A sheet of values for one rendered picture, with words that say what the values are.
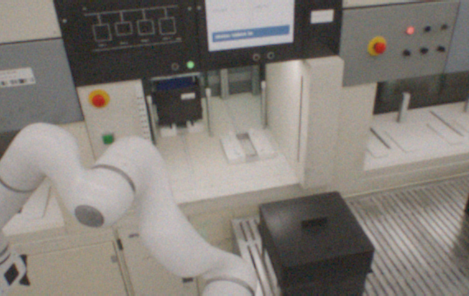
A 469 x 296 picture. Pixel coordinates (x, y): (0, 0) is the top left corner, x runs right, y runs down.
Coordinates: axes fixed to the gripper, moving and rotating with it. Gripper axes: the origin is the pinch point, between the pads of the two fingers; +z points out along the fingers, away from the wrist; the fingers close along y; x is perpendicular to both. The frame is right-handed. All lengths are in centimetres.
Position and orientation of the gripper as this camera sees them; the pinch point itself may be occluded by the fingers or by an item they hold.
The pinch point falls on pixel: (14, 295)
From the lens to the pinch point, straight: 135.0
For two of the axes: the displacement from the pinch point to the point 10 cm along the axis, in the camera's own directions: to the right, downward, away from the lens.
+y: 2.0, -5.4, 8.2
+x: -9.8, -0.8, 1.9
